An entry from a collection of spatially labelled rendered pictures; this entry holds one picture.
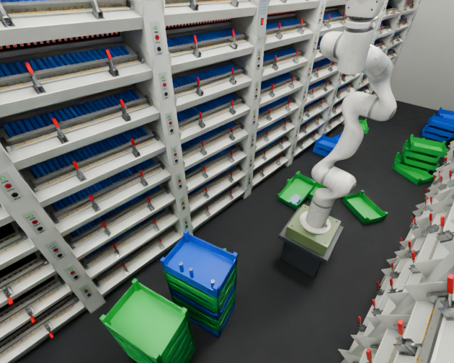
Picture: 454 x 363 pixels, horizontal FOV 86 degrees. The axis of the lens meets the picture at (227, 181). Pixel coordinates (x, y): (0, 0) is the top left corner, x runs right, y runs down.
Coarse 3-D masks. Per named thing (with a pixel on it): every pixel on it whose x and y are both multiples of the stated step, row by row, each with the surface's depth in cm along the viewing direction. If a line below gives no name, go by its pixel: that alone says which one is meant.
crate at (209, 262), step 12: (180, 240) 124; (192, 240) 128; (180, 252) 124; (192, 252) 124; (204, 252) 124; (216, 252) 124; (228, 252) 119; (168, 264) 119; (192, 264) 119; (204, 264) 119; (216, 264) 119; (228, 264) 119; (180, 276) 112; (204, 276) 114; (216, 276) 114; (228, 276) 113; (204, 288) 107; (216, 288) 102
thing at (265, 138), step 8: (280, 120) 228; (288, 120) 231; (264, 128) 215; (272, 128) 218; (280, 128) 224; (288, 128) 228; (264, 136) 209; (272, 136) 215; (280, 136) 223; (256, 144) 204; (264, 144) 207
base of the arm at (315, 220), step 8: (312, 200) 145; (312, 208) 145; (320, 208) 140; (328, 208) 140; (304, 216) 158; (312, 216) 147; (320, 216) 144; (328, 216) 146; (304, 224) 153; (312, 224) 150; (320, 224) 148; (328, 224) 154; (312, 232) 149; (320, 232) 149
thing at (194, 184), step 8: (240, 144) 194; (248, 152) 192; (224, 160) 185; (240, 160) 191; (208, 168) 176; (216, 168) 178; (224, 168) 180; (192, 176) 168; (200, 176) 170; (208, 176) 172; (192, 184) 165; (200, 184) 170
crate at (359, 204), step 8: (360, 192) 224; (344, 200) 219; (352, 200) 223; (360, 200) 223; (368, 200) 218; (352, 208) 211; (360, 208) 215; (368, 208) 216; (376, 208) 211; (360, 216) 204; (368, 216) 198; (376, 216) 208; (384, 216) 202
